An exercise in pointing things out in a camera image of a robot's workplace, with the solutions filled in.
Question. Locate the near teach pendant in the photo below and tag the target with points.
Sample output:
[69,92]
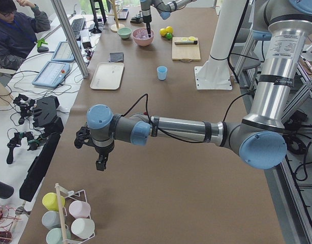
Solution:
[52,74]

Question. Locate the steel muddler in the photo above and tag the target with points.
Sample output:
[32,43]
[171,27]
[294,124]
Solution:
[188,42]

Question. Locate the grey cup in rack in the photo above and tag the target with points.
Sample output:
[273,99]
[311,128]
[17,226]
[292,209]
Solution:
[51,220]

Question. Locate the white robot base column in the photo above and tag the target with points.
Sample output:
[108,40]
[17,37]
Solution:
[215,74]

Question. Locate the pink cup in rack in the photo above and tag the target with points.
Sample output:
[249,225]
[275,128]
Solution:
[79,209]

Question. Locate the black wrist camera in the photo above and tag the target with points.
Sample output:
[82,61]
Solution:
[83,137]

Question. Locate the aluminium frame post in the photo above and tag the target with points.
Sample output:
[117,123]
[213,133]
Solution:
[62,16]

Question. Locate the light blue plastic cup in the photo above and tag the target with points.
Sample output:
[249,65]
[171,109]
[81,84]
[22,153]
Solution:
[162,72]

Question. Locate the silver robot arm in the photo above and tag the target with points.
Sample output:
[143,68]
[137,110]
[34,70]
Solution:
[163,9]
[258,139]

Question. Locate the grey folded cloth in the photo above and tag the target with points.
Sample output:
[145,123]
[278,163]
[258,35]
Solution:
[116,57]

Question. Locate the mint cup in rack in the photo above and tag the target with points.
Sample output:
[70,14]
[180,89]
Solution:
[54,236]

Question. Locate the far teach pendant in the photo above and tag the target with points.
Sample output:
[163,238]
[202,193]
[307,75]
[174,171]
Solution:
[63,53]

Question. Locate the green lime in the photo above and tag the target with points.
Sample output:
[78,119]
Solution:
[168,36]

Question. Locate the black keyboard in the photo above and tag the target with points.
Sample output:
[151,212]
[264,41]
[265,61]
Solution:
[77,26]

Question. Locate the pink bowl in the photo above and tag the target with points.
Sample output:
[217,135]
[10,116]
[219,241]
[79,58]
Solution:
[141,37]

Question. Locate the wooden cutting board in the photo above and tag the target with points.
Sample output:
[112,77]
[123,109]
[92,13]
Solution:
[185,53]

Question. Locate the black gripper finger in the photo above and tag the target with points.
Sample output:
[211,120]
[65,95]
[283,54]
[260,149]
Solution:
[101,162]
[148,30]

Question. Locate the green bowl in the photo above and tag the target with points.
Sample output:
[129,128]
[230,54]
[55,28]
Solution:
[124,33]

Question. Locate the teach pendant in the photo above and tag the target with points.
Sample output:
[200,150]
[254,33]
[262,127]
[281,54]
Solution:
[63,53]
[52,74]

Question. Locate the wooden glass stand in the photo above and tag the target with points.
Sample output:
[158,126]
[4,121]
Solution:
[115,27]

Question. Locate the black gripper mount block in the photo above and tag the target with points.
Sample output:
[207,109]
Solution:
[45,116]

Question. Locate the seated person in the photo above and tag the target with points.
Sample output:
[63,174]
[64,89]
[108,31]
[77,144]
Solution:
[18,32]

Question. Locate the white cup in rack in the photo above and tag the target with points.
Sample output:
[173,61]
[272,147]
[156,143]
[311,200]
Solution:
[83,228]

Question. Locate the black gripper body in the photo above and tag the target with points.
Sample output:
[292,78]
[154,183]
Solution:
[146,20]
[103,150]

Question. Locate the yellow cup in rack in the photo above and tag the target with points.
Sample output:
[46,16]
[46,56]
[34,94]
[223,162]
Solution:
[49,201]

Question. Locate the black bar device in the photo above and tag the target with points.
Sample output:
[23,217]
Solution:
[38,169]

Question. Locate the cream rabbit tray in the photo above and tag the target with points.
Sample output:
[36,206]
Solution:
[107,76]

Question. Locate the white wire cup rack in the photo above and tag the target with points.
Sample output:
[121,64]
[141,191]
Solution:
[64,199]

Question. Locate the metal ice scoop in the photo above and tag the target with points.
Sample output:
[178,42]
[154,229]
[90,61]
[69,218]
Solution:
[136,20]

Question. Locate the yellow lemon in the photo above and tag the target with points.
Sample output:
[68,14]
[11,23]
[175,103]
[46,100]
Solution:
[163,32]
[169,29]

